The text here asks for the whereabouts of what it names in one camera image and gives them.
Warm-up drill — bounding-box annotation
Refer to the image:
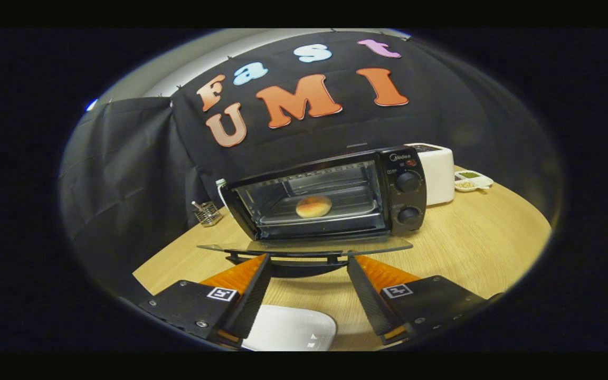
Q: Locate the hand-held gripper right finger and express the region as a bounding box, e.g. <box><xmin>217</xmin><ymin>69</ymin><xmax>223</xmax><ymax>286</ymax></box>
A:
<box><xmin>347</xmin><ymin>255</ymin><xmax>505</xmax><ymax>345</ymax></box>

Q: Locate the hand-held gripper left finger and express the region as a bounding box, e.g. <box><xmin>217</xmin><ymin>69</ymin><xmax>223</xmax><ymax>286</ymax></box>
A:
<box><xmin>138</xmin><ymin>253</ymin><xmax>273</xmax><ymax>349</ymax></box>

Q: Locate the sugared donut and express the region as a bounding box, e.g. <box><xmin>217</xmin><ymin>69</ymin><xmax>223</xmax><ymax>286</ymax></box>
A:
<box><xmin>296</xmin><ymin>195</ymin><xmax>333</xmax><ymax>219</ymax></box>

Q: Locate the black toaster oven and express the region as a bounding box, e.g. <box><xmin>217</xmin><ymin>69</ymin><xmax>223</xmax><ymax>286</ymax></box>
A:
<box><xmin>197</xmin><ymin>145</ymin><xmax>428</xmax><ymax>279</ymax></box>

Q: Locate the white bread toaster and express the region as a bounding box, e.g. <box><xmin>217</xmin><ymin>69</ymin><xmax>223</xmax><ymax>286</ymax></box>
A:
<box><xmin>405</xmin><ymin>142</ymin><xmax>455</xmax><ymax>206</ymax></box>

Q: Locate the white plate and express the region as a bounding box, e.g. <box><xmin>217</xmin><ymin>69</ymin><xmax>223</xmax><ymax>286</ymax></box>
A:
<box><xmin>241</xmin><ymin>305</ymin><xmax>337</xmax><ymax>352</ymax></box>

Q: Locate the white divided snack dish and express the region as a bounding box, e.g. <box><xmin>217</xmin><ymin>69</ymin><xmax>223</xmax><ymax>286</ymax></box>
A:
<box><xmin>453</xmin><ymin>170</ymin><xmax>494</xmax><ymax>192</ymax></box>

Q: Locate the black backdrop cloth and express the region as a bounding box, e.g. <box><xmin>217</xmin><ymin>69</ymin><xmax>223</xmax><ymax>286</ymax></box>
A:
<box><xmin>59</xmin><ymin>31</ymin><xmax>563</xmax><ymax>296</ymax></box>

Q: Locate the wire mesh holder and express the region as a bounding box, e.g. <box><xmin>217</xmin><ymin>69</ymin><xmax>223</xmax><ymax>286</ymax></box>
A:
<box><xmin>192</xmin><ymin>201</ymin><xmax>224</xmax><ymax>227</ymax></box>

